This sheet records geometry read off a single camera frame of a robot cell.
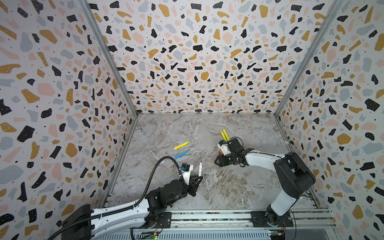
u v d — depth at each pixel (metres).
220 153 0.94
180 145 1.03
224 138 1.06
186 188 0.67
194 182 0.67
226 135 1.09
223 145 0.87
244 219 0.76
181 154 0.98
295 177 0.47
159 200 0.59
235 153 0.75
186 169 0.66
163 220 0.73
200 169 0.75
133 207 0.52
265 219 0.73
